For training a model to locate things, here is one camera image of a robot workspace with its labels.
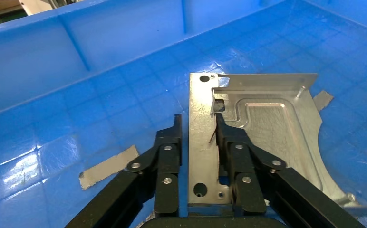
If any grey tape strip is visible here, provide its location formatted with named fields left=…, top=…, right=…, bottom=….
left=78, top=144, right=140, bottom=191
left=312, top=90, right=335, bottom=113

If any blue plastic bin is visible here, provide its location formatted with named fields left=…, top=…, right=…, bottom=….
left=0, top=0, right=367, bottom=228

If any stamped sheet metal bracket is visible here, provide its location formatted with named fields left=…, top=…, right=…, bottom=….
left=188, top=72, right=367, bottom=219

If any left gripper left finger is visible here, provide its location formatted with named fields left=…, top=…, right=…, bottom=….
left=64, top=114, right=183, bottom=228

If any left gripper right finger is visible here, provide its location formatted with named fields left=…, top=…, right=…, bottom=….
left=214, top=113, right=367, bottom=228

